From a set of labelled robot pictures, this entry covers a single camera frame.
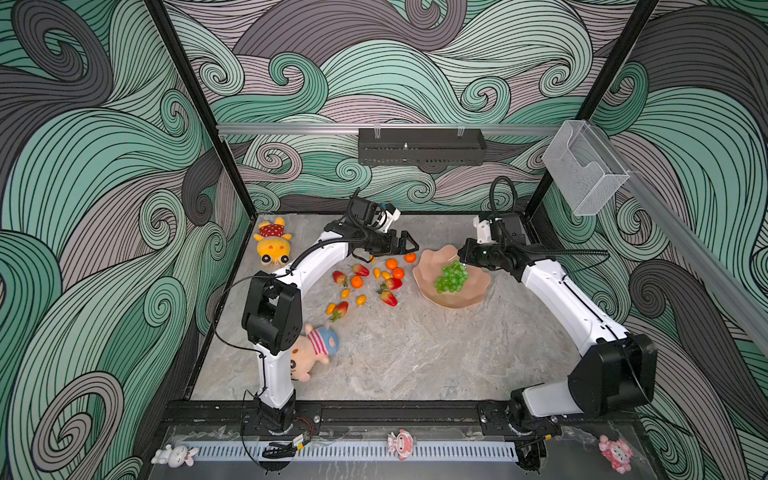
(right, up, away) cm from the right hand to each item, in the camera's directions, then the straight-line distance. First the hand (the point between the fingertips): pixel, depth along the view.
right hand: (456, 251), depth 83 cm
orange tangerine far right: (-11, -3, +21) cm, 24 cm away
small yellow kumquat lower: (-28, -16, +11) cm, 34 cm away
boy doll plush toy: (-39, -25, -4) cm, 47 cm away
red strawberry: (-19, -16, +11) cm, 27 cm away
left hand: (-13, +2, 0) cm, 14 cm away
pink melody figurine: (+32, -45, -18) cm, 58 cm away
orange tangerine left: (-30, -11, +15) cm, 35 cm away
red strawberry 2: (-17, -12, +15) cm, 26 cm away
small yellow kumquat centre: (-23, -8, +17) cm, 30 cm away
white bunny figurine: (-68, -46, -17) cm, 84 cm away
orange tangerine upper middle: (-18, -5, +20) cm, 27 cm away
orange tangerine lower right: (-15, -8, +17) cm, 25 cm away
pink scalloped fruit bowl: (-5, -6, +17) cm, 19 cm away
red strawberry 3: (-29, -7, +17) cm, 34 cm away
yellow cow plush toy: (-59, +1, +17) cm, 61 cm away
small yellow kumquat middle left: (-33, -15, +13) cm, 39 cm away
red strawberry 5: (-34, -19, +7) cm, 40 cm away
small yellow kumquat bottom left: (-38, -19, +9) cm, 43 cm away
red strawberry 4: (-35, -10, +14) cm, 39 cm away
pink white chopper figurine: (-17, -44, -16) cm, 50 cm away
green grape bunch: (0, -9, +4) cm, 9 cm away
